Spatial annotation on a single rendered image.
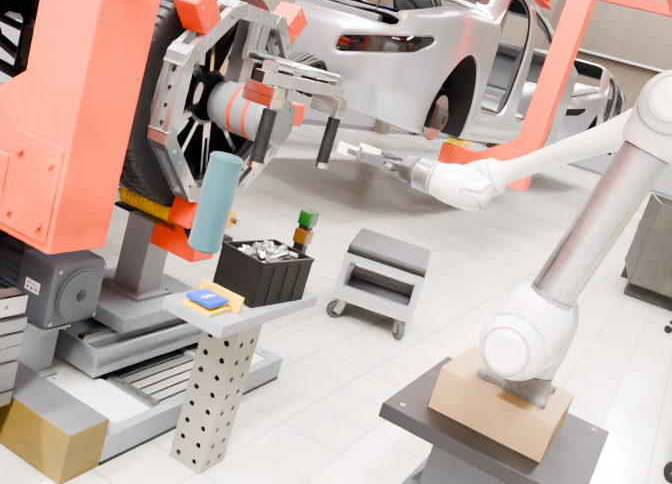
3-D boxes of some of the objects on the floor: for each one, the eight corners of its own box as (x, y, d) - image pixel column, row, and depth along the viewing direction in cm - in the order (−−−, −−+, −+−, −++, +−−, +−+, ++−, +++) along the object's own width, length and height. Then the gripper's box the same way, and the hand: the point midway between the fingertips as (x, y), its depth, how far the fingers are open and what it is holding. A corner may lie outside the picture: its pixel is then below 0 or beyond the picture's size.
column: (193, 442, 193) (233, 297, 183) (223, 460, 189) (265, 313, 179) (168, 455, 184) (209, 304, 174) (199, 474, 180) (242, 321, 170)
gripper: (394, 185, 186) (324, 159, 194) (428, 184, 208) (363, 160, 217) (403, 157, 184) (332, 132, 193) (436, 159, 206) (371, 136, 215)
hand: (352, 148), depth 204 cm, fingers open, 13 cm apart
